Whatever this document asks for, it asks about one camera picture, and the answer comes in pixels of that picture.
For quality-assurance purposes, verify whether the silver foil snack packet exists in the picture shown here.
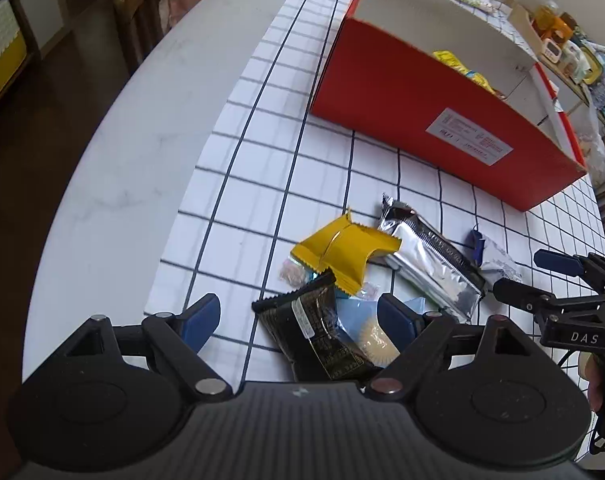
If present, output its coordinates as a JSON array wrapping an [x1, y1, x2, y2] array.
[[379, 194, 487, 325]]

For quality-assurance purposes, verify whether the orange juice bottle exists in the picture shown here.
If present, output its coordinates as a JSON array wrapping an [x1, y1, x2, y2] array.
[[525, 0, 563, 26]]

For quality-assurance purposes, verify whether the small clear snack packet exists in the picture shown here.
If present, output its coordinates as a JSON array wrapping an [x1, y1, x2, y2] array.
[[280, 256, 315, 286]]

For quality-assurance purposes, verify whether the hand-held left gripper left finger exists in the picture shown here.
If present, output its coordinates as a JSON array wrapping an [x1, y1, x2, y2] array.
[[65, 294, 233, 401]]

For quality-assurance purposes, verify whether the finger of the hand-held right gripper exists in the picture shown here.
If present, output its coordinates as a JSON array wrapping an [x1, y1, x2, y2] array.
[[533, 249, 605, 291], [492, 278, 605, 313]]

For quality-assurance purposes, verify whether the small gold snack packet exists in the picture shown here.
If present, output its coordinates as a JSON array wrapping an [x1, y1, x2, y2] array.
[[465, 71, 498, 95]]

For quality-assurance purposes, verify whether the white yellow storage bin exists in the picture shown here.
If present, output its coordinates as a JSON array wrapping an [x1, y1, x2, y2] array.
[[0, 0, 28, 111]]

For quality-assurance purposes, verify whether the person's right hand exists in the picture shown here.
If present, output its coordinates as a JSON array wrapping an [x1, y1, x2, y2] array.
[[585, 353, 605, 411]]

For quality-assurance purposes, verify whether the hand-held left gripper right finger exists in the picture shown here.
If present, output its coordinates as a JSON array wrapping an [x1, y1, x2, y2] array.
[[365, 294, 548, 401]]

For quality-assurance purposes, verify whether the yellow green snack packet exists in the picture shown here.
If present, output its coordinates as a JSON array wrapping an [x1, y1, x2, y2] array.
[[432, 50, 475, 75]]

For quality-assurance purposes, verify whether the red cardboard box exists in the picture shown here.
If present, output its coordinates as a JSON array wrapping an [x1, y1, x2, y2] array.
[[309, 0, 589, 212]]

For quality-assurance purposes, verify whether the black snack packet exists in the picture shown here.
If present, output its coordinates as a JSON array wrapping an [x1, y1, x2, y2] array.
[[251, 270, 379, 383]]

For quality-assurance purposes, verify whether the white blue snack packet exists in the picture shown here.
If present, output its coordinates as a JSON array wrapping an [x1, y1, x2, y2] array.
[[469, 229, 524, 290]]

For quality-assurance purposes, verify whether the yellow bag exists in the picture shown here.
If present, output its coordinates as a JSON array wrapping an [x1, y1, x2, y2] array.
[[579, 42, 605, 86]]

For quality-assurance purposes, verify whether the white plastic bag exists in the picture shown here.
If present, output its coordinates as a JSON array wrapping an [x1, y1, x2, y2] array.
[[577, 110, 605, 181]]

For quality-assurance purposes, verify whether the white checked tablecloth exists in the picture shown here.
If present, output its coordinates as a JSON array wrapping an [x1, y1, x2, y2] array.
[[147, 0, 605, 396]]

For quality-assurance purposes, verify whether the light blue snack packet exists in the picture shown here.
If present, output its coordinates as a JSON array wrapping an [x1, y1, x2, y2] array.
[[336, 295, 427, 368]]

